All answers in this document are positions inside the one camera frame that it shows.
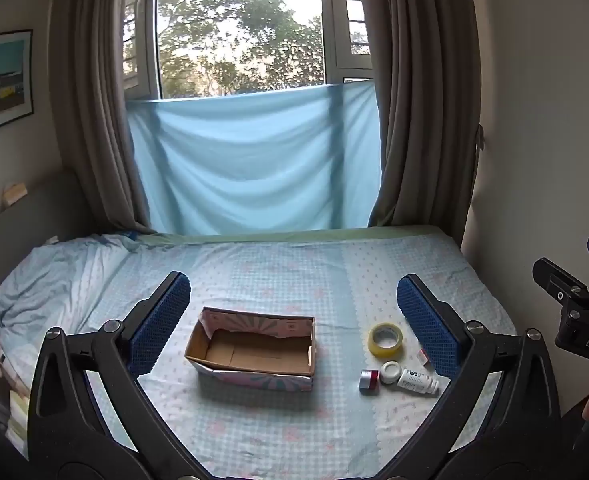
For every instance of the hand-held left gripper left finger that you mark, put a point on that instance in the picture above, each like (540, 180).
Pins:
(159, 330)

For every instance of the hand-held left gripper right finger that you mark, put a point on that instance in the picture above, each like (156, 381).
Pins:
(429, 330)

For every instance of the clear tape roll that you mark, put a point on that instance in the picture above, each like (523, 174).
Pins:
(387, 353)

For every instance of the large white pill bottle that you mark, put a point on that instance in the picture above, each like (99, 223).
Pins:
(417, 384)

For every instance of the small red silver can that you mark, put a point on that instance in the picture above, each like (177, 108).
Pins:
(369, 382)

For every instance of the cardboard box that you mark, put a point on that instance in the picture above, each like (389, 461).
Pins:
(254, 355)

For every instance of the small red box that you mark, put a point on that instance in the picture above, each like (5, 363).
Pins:
(423, 356)

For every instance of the small white jar green label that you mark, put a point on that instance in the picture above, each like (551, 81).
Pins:
(389, 373)

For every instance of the dark blue cloth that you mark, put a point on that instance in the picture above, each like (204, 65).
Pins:
(132, 234)

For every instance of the light blue quilt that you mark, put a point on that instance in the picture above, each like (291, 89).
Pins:
(49, 285)

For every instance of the pale folded bedding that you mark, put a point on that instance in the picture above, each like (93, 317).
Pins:
(17, 410)

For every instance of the light blue hanging cloth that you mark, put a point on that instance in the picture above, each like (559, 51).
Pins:
(249, 160)

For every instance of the small beige box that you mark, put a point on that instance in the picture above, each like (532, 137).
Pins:
(15, 194)

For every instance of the brown curtain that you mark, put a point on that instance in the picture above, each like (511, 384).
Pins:
(424, 110)
(94, 110)

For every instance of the window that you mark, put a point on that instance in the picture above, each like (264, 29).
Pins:
(339, 35)

